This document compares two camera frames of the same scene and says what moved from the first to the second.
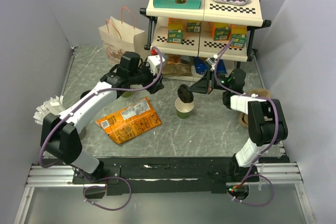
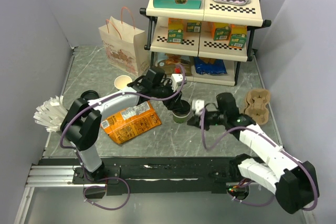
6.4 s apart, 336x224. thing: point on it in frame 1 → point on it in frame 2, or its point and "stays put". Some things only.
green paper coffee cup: [183, 109] → [180, 120]
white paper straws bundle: [53, 105] stays put
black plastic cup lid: [184, 95] → [184, 111]
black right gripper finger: [203, 85] → [194, 120]
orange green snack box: [193, 26] stays put
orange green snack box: [175, 30] stays put
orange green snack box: [221, 31] stays put
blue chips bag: [201, 65] stays put
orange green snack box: [239, 33] stays put
